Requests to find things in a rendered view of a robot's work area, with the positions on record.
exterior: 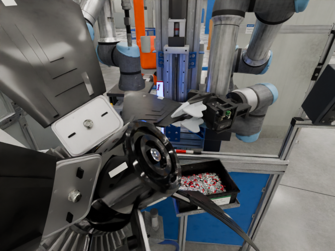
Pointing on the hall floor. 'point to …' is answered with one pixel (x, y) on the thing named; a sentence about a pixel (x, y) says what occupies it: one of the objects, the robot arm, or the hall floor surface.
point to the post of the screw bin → (182, 232)
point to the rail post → (272, 187)
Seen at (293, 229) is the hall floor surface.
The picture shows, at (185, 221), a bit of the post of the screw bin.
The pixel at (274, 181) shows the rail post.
